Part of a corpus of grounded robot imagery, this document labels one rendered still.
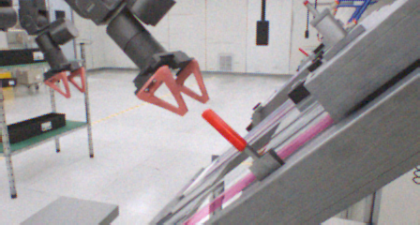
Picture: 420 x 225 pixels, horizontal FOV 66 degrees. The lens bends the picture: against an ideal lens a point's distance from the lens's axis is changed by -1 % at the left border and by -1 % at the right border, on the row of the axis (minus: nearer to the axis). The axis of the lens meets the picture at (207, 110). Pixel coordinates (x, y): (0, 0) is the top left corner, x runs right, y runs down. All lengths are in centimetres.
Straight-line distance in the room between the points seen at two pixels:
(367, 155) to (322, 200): 6
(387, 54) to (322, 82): 6
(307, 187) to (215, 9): 937
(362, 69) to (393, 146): 8
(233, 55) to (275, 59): 117
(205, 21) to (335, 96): 941
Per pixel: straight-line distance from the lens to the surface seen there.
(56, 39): 109
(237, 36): 942
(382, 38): 34
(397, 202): 198
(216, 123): 36
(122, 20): 58
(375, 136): 31
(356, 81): 34
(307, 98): 66
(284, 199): 34
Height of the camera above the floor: 118
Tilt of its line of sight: 13 degrees down
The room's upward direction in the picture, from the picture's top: straight up
